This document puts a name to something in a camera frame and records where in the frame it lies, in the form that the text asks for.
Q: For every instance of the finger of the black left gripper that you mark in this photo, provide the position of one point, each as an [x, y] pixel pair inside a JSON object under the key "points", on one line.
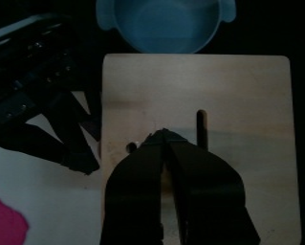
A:
{"points": [[70, 127], [27, 140]]}

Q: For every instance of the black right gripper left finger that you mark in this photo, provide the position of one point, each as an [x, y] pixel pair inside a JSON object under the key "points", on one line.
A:
{"points": [[134, 197]]}

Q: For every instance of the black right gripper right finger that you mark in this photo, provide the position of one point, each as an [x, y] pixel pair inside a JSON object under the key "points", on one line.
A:
{"points": [[209, 204]]}

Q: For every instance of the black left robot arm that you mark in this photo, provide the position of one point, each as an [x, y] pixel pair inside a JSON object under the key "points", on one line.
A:
{"points": [[14, 28]]}

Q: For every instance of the pink play dough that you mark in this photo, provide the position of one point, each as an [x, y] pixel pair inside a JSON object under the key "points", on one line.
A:
{"points": [[3, 223]]}

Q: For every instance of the wooden drawer box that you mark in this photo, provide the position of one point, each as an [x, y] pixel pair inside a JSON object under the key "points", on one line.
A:
{"points": [[180, 83]]}

